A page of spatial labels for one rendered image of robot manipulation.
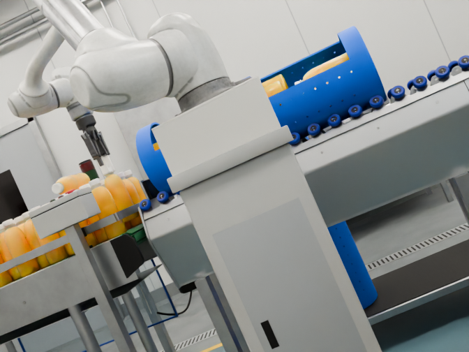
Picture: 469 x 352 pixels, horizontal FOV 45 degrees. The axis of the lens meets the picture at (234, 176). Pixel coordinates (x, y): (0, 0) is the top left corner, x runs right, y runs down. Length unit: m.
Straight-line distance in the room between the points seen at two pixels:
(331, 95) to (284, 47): 3.59
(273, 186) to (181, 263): 0.83
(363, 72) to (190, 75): 0.68
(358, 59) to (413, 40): 3.73
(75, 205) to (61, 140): 3.88
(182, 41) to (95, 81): 0.25
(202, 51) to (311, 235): 0.54
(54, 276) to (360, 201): 1.13
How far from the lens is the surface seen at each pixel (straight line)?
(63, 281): 2.16
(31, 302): 2.26
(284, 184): 1.36
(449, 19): 5.74
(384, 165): 1.94
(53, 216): 1.99
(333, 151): 1.92
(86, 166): 2.66
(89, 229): 2.09
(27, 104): 2.18
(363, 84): 1.92
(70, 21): 1.58
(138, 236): 2.07
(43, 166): 5.84
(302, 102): 1.91
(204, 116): 1.37
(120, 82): 1.37
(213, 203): 1.37
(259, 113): 1.36
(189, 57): 1.46
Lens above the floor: 0.97
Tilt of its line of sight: 1 degrees down
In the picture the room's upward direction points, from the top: 24 degrees counter-clockwise
